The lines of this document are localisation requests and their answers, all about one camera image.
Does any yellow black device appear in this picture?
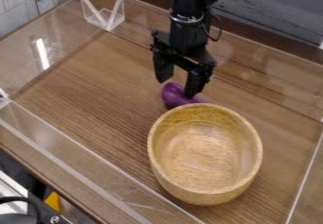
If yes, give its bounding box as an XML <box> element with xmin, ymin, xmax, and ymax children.
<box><xmin>44</xmin><ymin>191</ymin><xmax>74</xmax><ymax>224</ymax></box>

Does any purple toy eggplant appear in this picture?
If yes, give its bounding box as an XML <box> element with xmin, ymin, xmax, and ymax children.
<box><xmin>162</xmin><ymin>82</ymin><xmax>206</xmax><ymax>107</ymax></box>

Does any clear acrylic enclosure wall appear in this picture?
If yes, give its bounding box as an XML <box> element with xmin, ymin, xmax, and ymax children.
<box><xmin>0</xmin><ymin>0</ymin><xmax>323</xmax><ymax>224</ymax></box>

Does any black cable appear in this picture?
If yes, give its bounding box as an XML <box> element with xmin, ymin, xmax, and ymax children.
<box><xmin>0</xmin><ymin>196</ymin><xmax>43</xmax><ymax>224</ymax></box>

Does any brown wooden bowl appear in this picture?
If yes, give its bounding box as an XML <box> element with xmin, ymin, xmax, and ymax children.
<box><xmin>149</xmin><ymin>103</ymin><xmax>265</xmax><ymax>206</ymax></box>

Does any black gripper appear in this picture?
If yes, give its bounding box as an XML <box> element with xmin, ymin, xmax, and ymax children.
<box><xmin>150</xmin><ymin>12</ymin><xmax>217</xmax><ymax>98</ymax></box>

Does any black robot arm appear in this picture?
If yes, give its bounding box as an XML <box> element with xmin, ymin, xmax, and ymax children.
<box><xmin>150</xmin><ymin>0</ymin><xmax>222</xmax><ymax>98</ymax></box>

